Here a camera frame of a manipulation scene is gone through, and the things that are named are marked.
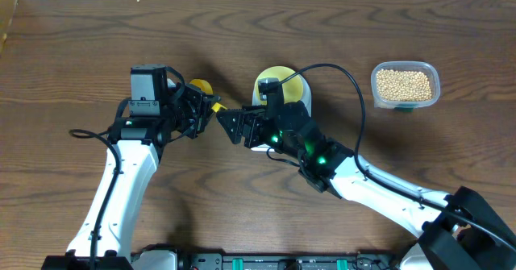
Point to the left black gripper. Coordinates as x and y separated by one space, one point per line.
202 106

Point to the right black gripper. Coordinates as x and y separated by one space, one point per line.
252 115

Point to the yellow measuring scoop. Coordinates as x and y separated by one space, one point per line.
205 87

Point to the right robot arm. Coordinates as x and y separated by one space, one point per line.
453 231

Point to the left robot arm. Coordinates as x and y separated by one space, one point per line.
134 146

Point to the yellow plastic bowl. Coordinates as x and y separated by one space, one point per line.
292 89

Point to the white digital kitchen scale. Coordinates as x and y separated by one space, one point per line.
307 96

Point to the soybeans in container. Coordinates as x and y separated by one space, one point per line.
403 86

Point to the clear plastic container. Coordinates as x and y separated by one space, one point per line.
418 66

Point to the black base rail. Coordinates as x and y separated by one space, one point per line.
216 261

